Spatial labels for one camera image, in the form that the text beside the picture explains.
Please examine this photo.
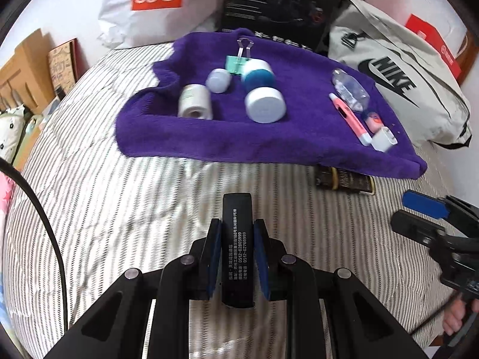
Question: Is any black cardboard box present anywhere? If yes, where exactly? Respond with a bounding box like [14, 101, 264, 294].
[221, 0, 347, 51]

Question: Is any brown printed card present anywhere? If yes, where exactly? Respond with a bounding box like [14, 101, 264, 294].
[48, 38, 81, 100]

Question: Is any pink printed cloth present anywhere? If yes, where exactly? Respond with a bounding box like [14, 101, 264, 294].
[0, 177, 16, 229]

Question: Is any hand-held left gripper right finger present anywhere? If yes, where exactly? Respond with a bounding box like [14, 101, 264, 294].
[251, 217, 431, 359]

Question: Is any red and white box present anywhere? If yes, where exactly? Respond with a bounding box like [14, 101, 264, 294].
[406, 14, 463, 77]

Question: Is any green binder clip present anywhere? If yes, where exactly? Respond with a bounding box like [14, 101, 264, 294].
[225, 38, 257, 77]

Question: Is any striped bed sheet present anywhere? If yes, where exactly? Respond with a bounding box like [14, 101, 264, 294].
[0, 41, 461, 359]

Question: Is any dark brown gold-striped packet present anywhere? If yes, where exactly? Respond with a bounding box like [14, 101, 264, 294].
[314, 165, 376, 196]

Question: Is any wooden headboard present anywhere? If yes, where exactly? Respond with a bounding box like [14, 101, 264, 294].
[0, 30, 53, 115]

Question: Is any white cylindrical roll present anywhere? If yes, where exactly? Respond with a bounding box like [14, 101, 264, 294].
[178, 84, 213, 119]

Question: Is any white printed pillow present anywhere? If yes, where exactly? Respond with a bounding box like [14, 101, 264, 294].
[0, 107, 28, 165]

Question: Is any black cable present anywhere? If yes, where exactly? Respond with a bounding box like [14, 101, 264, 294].
[0, 159, 70, 330]

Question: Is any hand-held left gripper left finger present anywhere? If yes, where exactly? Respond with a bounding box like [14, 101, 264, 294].
[45, 217, 223, 359]

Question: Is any long black box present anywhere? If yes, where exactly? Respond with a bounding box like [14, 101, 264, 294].
[222, 193, 256, 309]

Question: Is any person's right hand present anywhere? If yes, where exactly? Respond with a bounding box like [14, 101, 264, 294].
[442, 298, 468, 336]

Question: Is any beige sling bag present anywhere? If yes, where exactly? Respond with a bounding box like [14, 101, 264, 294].
[327, 0, 473, 147]

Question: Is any purple towel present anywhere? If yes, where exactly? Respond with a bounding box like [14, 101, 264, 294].
[115, 28, 428, 178]

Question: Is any clear bottle of white mints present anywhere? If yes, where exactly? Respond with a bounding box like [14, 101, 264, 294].
[331, 68, 371, 113]

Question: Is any white charger plug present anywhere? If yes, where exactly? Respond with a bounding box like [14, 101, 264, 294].
[372, 127, 398, 153]

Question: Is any white tube with blue band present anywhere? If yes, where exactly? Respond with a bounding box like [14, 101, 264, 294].
[241, 59, 288, 124]

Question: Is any small white round bottle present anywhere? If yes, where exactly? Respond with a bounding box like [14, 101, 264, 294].
[205, 68, 231, 94]

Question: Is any pink jar with blue lid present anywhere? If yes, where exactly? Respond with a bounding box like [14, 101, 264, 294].
[365, 111, 383, 132]

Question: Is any white plastic shopping bag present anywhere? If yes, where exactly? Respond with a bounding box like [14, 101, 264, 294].
[98, 0, 225, 49]

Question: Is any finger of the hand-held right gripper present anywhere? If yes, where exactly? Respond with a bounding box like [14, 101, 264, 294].
[402, 190, 455, 220]
[390, 210, 446, 249]

